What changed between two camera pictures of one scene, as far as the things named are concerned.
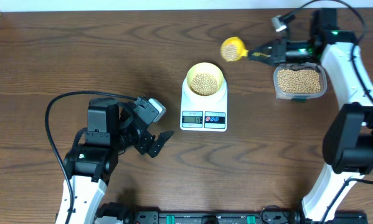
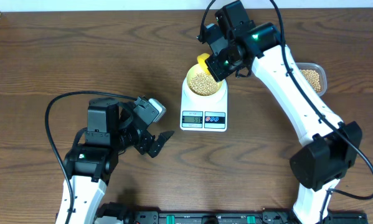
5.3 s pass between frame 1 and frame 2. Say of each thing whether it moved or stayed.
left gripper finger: stayed
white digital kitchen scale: stayed
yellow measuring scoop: moved
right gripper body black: moved
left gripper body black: stayed
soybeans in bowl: stayed
